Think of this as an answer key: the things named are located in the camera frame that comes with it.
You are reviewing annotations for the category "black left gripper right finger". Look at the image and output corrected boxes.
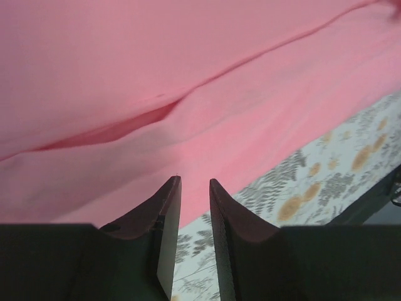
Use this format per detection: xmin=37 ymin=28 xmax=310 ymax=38
xmin=209 ymin=179 xmax=400 ymax=300

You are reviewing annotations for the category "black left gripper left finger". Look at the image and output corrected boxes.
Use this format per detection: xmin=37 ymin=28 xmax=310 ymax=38
xmin=1 ymin=176 xmax=181 ymax=300

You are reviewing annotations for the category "pink t shirt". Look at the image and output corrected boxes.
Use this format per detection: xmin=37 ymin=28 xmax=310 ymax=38
xmin=1 ymin=1 xmax=400 ymax=225

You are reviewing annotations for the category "floral patterned table mat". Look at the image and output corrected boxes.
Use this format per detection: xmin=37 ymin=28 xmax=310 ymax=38
xmin=172 ymin=93 xmax=400 ymax=300

